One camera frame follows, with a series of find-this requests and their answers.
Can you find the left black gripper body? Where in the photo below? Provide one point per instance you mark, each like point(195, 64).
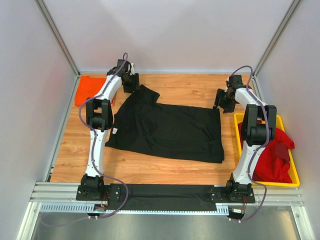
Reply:
point(132, 83)

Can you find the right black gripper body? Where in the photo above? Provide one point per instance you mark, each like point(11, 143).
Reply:
point(222, 100)

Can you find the black t-shirt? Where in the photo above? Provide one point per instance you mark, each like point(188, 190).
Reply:
point(142, 125)

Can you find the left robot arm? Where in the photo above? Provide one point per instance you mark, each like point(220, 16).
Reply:
point(96, 114)

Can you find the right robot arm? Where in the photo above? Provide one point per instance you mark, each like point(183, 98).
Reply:
point(258, 125)

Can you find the yellow plastic bin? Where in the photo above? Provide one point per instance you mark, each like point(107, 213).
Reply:
point(292, 170)

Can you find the folded orange t-shirt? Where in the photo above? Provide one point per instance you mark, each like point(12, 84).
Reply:
point(87, 88)

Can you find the red t-shirt in bin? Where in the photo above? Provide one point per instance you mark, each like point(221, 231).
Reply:
point(275, 160)

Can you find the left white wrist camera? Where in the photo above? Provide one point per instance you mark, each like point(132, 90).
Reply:
point(131, 69)

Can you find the right aluminium frame post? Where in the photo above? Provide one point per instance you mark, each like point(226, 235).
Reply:
point(277, 35)

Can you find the aluminium frame post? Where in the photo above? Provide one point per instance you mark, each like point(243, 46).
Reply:
point(44, 10)
point(277, 35)

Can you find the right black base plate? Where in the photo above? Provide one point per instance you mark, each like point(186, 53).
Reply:
point(239, 194)

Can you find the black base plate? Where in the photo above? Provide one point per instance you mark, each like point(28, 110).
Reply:
point(112, 192)
point(239, 194)

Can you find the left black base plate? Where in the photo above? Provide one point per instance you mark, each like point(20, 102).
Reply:
point(112, 192)

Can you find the left aluminium frame post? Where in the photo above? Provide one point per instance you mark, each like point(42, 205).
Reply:
point(44, 10)

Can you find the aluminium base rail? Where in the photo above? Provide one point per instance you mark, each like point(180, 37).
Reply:
point(61, 198)

